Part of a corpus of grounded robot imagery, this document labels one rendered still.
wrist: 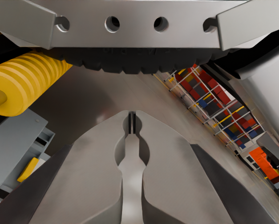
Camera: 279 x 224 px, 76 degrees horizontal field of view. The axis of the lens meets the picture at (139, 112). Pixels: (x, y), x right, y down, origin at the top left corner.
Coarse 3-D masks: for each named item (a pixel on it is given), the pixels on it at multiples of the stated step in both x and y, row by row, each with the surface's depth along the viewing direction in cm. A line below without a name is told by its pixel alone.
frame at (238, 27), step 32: (0, 0) 15; (32, 0) 15; (64, 0) 15; (96, 0) 15; (128, 0) 15; (160, 0) 15; (192, 0) 15; (224, 0) 15; (256, 0) 15; (32, 32) 16; (64, 32) 16; (96, 32) 16; (128, 32) 17; (160, 32) 17; (192, 32) 17; (224, 32) 16; (256, 32) 16
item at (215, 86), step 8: (184, 80) 448; (200, 80) 446; (208, 80) 459; (192, 88) 463; (208, 88) 477; (216, 88) 470; (192, 96) 507; (200, 96) 480; (216, 96) 517; (224, 96) 487; (192, 104) 486; (200, 104) 502; (208, 112) 512; (208, 120) 523
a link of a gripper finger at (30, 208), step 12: (60, 156) 8; (48, 168) 7; (24, 180) 7; (36, 180) 7; (48, 180) 7; (12, 192) 6; (24, 192) 6; (36, 192) 6; (0, 204) 6; (12, 204) 6; (24, 204) 6; (36, 204) 6; (0, 216) 6; (12, 216) 6; (24, 216) 6
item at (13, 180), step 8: (40, 136) 66; (48, 136) 68; (32, 144) 59; (40, 144) 60; (48, 144) 63; (32, 152) 59; (40, 152) 59; (24, 160) 56; (32, 160) 54; (16, 168) 53; (24, 168) 53; (32, 168) 53; (8, 176) 50; (16, 176) 51; (24, 176) 50; (8, 184) 48; (16, 184) 50; (0, 192) 43; (8, 192) 44; (0, 200) 43
